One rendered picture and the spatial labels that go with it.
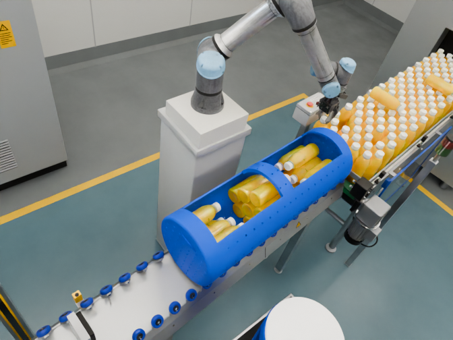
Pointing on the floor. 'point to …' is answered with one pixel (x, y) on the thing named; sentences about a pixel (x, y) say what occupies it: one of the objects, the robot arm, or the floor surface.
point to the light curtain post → (13, 318)
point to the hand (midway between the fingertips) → (324, 119)
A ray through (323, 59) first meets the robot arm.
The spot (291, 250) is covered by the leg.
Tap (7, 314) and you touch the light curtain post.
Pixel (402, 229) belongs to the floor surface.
